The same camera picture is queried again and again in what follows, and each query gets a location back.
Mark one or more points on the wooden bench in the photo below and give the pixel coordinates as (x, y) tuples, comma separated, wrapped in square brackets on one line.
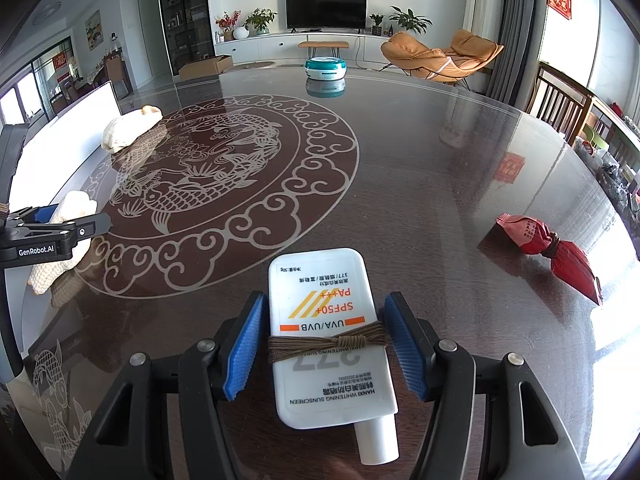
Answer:
[(322, 45)]

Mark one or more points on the cream knitted cloth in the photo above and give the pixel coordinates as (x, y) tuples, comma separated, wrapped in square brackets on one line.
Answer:
[(75, 207)]

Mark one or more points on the dark glass display cabinet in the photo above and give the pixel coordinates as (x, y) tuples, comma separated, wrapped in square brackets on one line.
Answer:
[(185, 15)]

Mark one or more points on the grey curtain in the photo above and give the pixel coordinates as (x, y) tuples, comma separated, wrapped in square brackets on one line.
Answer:
[(520, 30)]

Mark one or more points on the brown cardboard box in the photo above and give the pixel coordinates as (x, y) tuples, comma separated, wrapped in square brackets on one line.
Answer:
[(205, 67)]

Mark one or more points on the white cloth bundle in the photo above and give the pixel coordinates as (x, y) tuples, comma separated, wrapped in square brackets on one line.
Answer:
[(125, 130)]

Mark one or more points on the red crinkled packet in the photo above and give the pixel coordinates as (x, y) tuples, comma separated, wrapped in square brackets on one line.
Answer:
[(525, 232)]

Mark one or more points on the dark dining chair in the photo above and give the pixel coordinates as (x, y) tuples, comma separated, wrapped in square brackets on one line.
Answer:
[(117, 72)]

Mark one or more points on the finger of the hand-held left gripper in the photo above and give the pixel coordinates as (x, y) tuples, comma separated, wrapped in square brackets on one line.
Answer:
[(75, 227), (44, 215)]

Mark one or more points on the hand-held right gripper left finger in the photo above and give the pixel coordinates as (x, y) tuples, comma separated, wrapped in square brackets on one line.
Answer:
[(245, 350)]

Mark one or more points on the white television cabinet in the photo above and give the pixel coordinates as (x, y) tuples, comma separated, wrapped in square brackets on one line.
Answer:
[(270, 47)]

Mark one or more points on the white box container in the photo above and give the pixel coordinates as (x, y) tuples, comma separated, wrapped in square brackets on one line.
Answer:
[(85, 105)]

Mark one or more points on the small green potted plant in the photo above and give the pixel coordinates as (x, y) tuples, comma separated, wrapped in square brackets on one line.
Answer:
[(376, 24)]

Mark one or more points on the red flower bouquet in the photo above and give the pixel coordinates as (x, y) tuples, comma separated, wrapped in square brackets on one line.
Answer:
[(227, 22)]

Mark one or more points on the bushy green potted plant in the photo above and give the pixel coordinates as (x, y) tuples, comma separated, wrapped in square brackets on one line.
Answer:
[(260, 20)]

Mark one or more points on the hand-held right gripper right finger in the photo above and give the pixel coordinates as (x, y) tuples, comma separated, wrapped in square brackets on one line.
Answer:
[(407, 350)]

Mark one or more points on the teal round container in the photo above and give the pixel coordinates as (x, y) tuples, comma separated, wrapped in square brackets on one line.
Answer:
[(325, 67)]

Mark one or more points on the white sunscreen bottle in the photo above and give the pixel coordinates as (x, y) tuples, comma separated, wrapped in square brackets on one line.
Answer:
[(320, 285)]

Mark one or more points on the wooden slatted chair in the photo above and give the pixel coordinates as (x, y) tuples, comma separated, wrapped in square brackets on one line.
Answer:
[(555, 97)]

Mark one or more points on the white round vase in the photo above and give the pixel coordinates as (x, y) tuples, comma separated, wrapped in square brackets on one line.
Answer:
[(240, 33)]

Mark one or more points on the framed wall painting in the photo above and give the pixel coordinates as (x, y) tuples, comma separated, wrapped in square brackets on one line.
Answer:
[(93, 30)]

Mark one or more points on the black flat television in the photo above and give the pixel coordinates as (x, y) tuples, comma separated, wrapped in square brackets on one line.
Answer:
[(325, 9)]

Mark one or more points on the broad leaf potted plant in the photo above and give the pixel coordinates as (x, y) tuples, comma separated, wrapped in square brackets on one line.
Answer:
[(410, 20)]

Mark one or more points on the orange lounge chair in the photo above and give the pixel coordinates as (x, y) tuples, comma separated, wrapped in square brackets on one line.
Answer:
[(440, 57)]

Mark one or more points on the pile of assorted household clutter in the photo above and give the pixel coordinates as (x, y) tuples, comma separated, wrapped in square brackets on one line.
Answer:
[(612, 170)]

